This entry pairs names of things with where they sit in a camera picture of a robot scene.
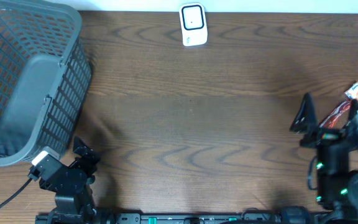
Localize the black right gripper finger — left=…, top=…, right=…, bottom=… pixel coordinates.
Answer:
left=347, top=99, right=358, bottom=124
left=290, top=93, right=318, bottom=133

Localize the red chocolate bar wrapper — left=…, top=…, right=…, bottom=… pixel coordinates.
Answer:
left=319, top=101, right=351, bottom=128

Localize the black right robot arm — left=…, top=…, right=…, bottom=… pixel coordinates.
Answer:
left=290, top=93, right=358, bottom=223

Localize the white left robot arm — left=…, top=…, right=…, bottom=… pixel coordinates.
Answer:
left=37, top=136, right=100, bottom=223

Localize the white barcode scanner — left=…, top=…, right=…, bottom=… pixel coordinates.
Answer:
left=179, top=2, right=208, bottom=47

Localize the grey plastic shopping basket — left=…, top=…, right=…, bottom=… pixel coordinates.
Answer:
left=0, top=1, right=92, bottom=166

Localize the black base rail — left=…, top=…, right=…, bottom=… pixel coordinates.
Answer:
left=35, top=208, right=318, bottom=224

